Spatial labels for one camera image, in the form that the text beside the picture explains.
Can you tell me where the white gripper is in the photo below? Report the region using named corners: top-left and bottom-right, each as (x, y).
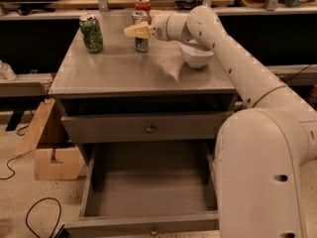
top-left (124, 11), bottom-right (169, 41)

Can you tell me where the silver blue redbull can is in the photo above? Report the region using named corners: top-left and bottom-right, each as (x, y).
top-left (132, 10), bottom-right (149, 53)

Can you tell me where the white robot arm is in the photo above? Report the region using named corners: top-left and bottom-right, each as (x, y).
top-left (124, 6), bottom-right (317, 238)

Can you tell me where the orange soda can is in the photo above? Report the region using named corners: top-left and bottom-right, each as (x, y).
top-left (135, 0), bottom-right (152, 23)

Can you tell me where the green patterned can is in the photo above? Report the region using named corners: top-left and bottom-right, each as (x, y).
top-left (79, 14), bottom-right (103, 53)

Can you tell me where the grey wooden drawer cabinet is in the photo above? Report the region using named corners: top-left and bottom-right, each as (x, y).
top-left (48, 9), bottom-right (246, 238)

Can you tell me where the closed grey top drawer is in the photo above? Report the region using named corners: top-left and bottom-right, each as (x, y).
top-left (61, 112), bottom-right (231, 144)

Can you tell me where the open grey middle drawer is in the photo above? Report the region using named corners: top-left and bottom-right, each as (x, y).
top-left (64, 141), bottom-right (219, 238)

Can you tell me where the white ceramic bowl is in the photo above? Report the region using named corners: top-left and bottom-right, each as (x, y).
top-left (179, 43), bottom-right (214, 68)

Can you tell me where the clear plastic object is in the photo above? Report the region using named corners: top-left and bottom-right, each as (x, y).
top-left (0, 60), bottom-right (17, 81)

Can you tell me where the light wooden block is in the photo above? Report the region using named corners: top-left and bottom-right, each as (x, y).
top-left (34, 147), bottom-right (85, 180)

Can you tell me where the light wooden board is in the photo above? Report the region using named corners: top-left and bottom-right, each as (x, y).
top-left (15, 98), bottom-right (55, 156)

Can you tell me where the orange bottle at right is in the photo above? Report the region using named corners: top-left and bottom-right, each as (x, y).
top-left (309, 84), bottom-right (317, 109)

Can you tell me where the thin black cable left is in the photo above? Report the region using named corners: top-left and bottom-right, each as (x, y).
top-left (0, 124), bottom-right (31, 181)

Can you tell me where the black floor cable left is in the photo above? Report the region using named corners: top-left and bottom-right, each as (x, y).
top-left (25, 197), bottom-right (67, 238)

